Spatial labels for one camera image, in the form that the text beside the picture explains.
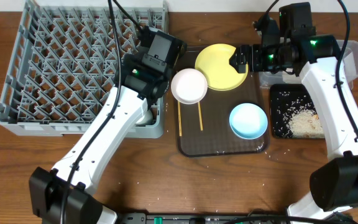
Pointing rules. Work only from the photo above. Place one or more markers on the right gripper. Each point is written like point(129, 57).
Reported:
point(253, 51)

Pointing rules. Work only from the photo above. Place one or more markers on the yellow round plate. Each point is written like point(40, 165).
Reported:
point(213, 63)

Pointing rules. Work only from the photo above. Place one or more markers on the white round bowl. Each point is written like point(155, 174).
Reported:
point(189, 86)

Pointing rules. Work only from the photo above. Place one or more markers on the light blue bowl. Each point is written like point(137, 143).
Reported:
point(248, 121)

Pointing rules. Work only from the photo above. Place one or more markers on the leftover rice food waste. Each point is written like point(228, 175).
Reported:
point(303, 123)

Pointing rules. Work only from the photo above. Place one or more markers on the pale green cup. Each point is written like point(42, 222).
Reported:
point(147, 119)

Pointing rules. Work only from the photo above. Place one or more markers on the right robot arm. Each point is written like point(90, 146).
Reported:
point(317, 60)

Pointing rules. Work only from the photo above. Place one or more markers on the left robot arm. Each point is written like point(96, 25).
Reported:
point(64, 194)

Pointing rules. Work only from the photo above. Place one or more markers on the black waste tray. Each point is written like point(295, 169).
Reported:
point(281, 109)

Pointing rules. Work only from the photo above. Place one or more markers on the clear plastic waste bin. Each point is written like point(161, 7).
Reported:
point(350, 61)

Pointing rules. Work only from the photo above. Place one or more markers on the left wooden chopstick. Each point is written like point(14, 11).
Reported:
point(179, 118)

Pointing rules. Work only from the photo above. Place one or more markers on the dark brown serving tray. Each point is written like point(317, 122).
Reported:
point(217, 137)

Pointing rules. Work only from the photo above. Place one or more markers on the grey plastic dish rack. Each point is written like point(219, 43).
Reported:
point(63, 64)

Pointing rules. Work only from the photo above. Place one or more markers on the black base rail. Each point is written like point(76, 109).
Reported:
point(252, 218)

